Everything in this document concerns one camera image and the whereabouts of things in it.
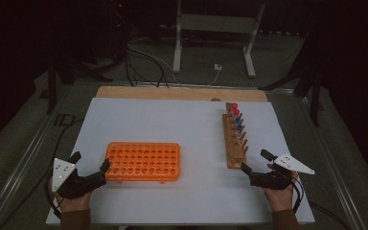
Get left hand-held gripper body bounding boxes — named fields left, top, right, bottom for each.
left=51, top=157, right=107, bottom=199

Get person's right hand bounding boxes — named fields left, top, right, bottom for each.
left=262, top=172, right=299, bottom=213

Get grey metal stand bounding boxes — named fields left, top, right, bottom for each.
left=172, top=0, right=266, bottom=79

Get metal floor rail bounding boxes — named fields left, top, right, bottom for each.
left=0, top=109, right=58, bottom=230
left=300, top=95, right=368, bottom=230

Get person's left hand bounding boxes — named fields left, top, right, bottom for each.
left=48, top=176, right=94, bottom=214

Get right hand-held gripper cable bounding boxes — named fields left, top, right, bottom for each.
left=288, top=176, right=305, bottom=215

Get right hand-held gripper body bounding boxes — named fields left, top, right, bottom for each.
left=249, top=153, right=316, bottom=192

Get orange plastic test tube rack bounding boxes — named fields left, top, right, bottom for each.
left=104, top=141, right=181, bottom=185

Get white cable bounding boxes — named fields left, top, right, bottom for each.
left=172, top=68, right=220, bottom=87

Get white table mat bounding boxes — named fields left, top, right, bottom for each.
left=45, top=97, right=315, bottom=226

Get left hand-held gripper cable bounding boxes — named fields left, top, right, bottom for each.
left=43, top=119, right=84, bottom=220

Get black cable bundle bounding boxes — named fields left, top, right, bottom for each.
left=124, top=41, right=171, bottom=89

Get hand-held gripper cable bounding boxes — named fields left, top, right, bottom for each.
left=288, top=176, right=305, bottom=215
left=43, top=119, right=84, bottom=220

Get wooden test tube rack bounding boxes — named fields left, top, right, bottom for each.
left=221, top=102, right=249, bottom=171

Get dark equipment with red light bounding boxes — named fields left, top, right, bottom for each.
left=108, top=0, right=130, bottom=61

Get black floor cable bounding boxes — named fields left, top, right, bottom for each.
left=308, top=200, right=351, bottom=230

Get black tripod stand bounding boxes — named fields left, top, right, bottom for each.
left=46, top=54, right=113, bottom=115

